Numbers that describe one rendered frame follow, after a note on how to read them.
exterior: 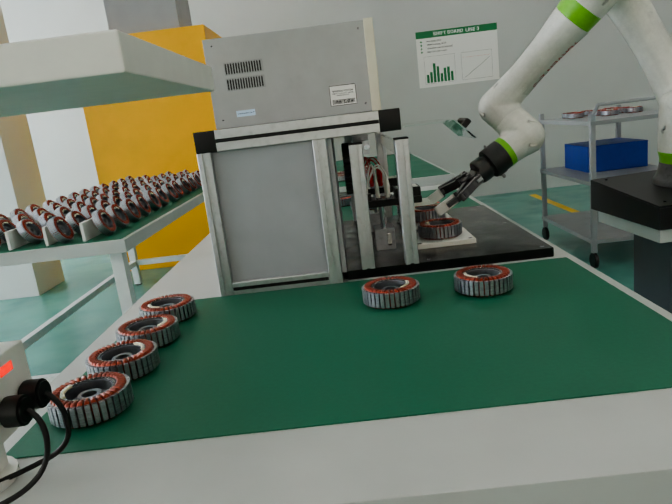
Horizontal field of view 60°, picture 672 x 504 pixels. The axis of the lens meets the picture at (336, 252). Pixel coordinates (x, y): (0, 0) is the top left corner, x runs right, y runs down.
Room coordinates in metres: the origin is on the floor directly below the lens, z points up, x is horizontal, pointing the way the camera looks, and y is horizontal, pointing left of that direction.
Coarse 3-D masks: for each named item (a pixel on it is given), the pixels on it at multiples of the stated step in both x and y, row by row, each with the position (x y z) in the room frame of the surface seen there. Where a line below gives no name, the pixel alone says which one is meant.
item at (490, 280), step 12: (492, 264) 1.13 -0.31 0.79; (456, 276) 1.09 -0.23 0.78; (468, 276) 1.07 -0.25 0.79; (480, 276) 1.10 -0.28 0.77; (492, 276) 1.05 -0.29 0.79; (504, 276) 1.05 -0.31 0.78; (456, 288) 1.08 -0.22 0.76; (468, 288) 1.05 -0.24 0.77; (480, 288) 1.04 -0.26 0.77; (492, 288) 1.03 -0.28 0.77; (504, 288) 1.04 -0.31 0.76
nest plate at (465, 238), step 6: (462, 228) 1.52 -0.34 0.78; (462, 234) 1.45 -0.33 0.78; (468, 234) 1.44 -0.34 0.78; (420, 240) 1.44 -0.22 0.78; (426, 240) 1.43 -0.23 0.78; (432, 240) 1.42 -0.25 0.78; (438, 240) 1.42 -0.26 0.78; (444, 240) 1.41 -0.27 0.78; (450, 240) 1.40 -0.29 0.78; (456, 240) 1.39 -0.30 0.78; (462, 240) 1.39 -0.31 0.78; (468, 240) 1.39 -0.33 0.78; (474, 240) 1.39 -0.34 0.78; (420, 246) 1.39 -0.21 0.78; (426, 246) 1.39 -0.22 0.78; (432, 246) 1.39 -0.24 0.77; (438, 246) 1.39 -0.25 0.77; (444, 246) 1.39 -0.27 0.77
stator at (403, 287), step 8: (376, 280) 1.12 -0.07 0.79; (384, 280) 1.12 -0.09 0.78; (392, 280) 1.12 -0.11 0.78; (400, 280) 1.11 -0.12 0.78; (408, 280) 1.09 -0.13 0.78; (416, 280) 1.09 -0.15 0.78; (368, 288) 1.07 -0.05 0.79; (376, 288) 1.10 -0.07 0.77; (384, 288) 1.09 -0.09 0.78; (392, 288) 1.09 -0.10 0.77; (400, 288) 1.05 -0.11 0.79; (408, 288) 1.04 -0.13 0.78; (416, 288) 1.05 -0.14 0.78; (368, 296) 1.05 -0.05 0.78; (376, 296) 1.04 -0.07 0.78; (384, 296) 1.04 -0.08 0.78; (392, 296) 1.03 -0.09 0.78; (400, 296) 1.03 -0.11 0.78; (408, 296) 1.04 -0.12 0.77; (416, 296) 1.05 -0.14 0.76; (368, 304) 1.06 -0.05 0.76; (376, 304) 1.04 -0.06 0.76; (384, 304) 1.03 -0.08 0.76; (392, 304) 1.03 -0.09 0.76; (400, 304) 1.03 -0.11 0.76; (408, 304) 1.04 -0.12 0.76
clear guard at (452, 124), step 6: (432, 120) 1.84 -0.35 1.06; (438, 120) 1.77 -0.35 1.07; (444, 120) 1.69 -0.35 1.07; (450, 120) 1.67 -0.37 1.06; (402, 126) 1.68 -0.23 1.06; (408, 126) 1.68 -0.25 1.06; (450, 126) 1.84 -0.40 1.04; (456, 126) 1.74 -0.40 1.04; (462, 126) 1.67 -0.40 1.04; (456, 132) 1.86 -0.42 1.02; (462, 132) 1.76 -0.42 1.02; (468, 132) 1.67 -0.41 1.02
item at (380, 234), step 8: (376, 224) 1.51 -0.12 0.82; (376, 232) 1.43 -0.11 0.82; (384, 232) 1.43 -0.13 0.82; (392, 232) 1.43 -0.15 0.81; (376, 240) 1.43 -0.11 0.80; (384, 240) 1.43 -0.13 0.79; (392, 240) 1.43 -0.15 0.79; (376, 248) 1.44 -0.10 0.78; (384, 248) 1.43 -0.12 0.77; (392, 248) 1.43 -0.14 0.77
